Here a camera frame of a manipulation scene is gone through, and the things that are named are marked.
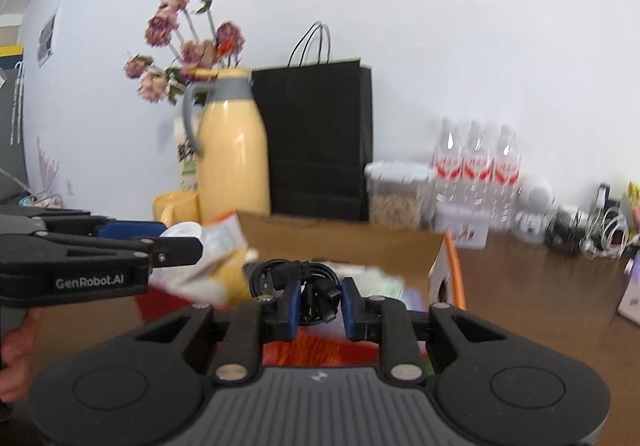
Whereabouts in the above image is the purple tissue pack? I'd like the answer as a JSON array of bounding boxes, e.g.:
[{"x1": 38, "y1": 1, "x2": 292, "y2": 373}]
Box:
[{"x1": 617, "y1": 256, "x2": 640, "y2": 324}]

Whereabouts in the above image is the dried pink rose bouquet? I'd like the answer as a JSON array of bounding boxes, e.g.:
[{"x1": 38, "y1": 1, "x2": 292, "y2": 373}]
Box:
[{"x1": 124, "y1": 0, "x2": 246, "y2": 104}]

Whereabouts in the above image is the person's left hand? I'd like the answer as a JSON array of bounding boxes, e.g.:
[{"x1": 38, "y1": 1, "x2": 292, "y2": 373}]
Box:
[{"x1": 0, "y1": 311, "x2": 43, "y2": 403}]

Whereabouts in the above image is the clear water bottle red label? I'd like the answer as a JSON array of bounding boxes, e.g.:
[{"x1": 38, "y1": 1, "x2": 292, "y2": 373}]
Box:
[
  {"x1": 462, "y1": 120, "x2": 496, "y2": 207},
  {"x1": 432, "y1": 117, "x2": 466, "y2": 207},
  {"x1": 492, "y1": 123, "x2": 522, "y2": 232}
]

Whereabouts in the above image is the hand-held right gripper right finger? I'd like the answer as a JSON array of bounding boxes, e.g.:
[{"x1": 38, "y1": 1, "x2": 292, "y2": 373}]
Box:
[{"x1": 341, "y1": 276, "x2": 506, "y2": 384}]

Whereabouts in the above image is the plush sheep toy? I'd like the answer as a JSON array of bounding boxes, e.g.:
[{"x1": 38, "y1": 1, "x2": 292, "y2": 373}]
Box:
[{"x1": 212, "y1": 249, "x2": 258, "y2": 304}]

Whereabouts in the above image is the yellow mug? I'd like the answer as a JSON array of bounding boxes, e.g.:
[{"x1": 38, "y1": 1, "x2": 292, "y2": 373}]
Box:
[{"x1": 152, "y1": 191, "x2": 201, "y2": 227}]

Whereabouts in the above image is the wall notice sheet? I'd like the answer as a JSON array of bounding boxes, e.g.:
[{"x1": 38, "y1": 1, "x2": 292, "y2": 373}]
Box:
[{"x1": 37, "y1": 6, "x2": 61, "y2": 67}]

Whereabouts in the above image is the white robot speaker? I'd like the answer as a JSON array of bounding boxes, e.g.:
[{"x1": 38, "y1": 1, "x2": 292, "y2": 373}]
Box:
[{"x1": 512, "y1": 179, "x2": 555, "y2": 244}]

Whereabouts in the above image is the white printed tin box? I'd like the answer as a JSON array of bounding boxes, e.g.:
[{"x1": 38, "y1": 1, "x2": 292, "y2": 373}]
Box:
[{"x1": 432, "y1": 203, "x2": 491, "y2": 249}]

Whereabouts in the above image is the purple fabric pouch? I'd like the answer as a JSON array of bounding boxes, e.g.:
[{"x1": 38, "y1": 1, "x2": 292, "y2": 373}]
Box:
[{"x1": 400, "y1": 286, "x2": 431, "y2": 312}]

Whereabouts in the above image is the red cardboard box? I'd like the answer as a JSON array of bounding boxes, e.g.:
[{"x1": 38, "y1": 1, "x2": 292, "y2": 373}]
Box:
[{"x1": 135, "y1": 209, "x2": 468, "y2": 369}]

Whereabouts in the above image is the yellow thermos jug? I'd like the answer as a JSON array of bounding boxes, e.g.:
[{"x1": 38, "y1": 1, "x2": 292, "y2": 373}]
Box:
[{"x1": 181, "y1": 67, "x2": 272, "y2": 223}]

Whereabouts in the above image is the white milk carton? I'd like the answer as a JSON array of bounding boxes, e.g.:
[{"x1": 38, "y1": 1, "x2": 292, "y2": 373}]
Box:
[{"x1": 172, "y1": 116, "x2": 201, "y2": 192}]

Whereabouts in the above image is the black charger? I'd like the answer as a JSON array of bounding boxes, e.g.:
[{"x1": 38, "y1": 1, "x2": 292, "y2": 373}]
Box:
[{"x1": 595, "y1": 183, "x2": 623, "y2": 214}]

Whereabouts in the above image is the black paper bag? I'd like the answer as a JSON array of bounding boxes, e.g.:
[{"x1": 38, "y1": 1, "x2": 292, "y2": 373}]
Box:
[{"x1": 251, "y1": 21, "x2": 373, "y2": 222}]

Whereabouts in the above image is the thin black usb cable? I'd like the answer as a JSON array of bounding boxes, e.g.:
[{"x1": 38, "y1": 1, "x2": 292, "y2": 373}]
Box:
[{"x1": 248, "y1": 259, "x2": 346, "y2": 327}]

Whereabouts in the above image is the white charging cable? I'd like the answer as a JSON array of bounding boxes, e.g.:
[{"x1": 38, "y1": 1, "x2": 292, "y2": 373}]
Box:
[{"x1": 580, "y1": 206, "x2": 631, "y2": 259}]

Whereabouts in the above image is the clear iridescent plastic bag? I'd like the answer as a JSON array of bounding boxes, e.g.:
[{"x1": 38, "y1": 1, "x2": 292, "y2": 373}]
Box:
[{"x1": 335, "y1": 263, "x2": 407, "y2": 299}]

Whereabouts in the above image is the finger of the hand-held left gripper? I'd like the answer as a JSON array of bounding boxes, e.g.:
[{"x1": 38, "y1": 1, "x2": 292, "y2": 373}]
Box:
[
  {"x1": 30, "y1": 210, "x2": 167, "y2": 239},
  {"x1": 30, "y1": 233, "x2": 204, "y2": 269}
]

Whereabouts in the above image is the clear food container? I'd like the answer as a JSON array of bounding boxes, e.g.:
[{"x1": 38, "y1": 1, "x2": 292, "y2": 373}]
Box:
[{"x1": 364, "y1": 161, "x2": 433, "y2": 229}]

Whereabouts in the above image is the colourful snack packet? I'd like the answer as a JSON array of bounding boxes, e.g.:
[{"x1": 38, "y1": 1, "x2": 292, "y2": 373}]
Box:
[{"x1": 625, "y1": 181, "x2": 640, "y2": 237}]

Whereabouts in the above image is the black cable tangle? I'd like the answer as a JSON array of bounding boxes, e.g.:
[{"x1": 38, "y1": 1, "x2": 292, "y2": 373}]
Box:
[{"x1": 545, "y1": 206, "x2": 588, "y2": 252}]

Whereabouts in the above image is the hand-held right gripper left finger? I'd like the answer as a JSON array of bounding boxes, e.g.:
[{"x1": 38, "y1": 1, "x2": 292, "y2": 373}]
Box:
[{"x1": 135, "y1": 279, "x2": 303, "y2": 384}]

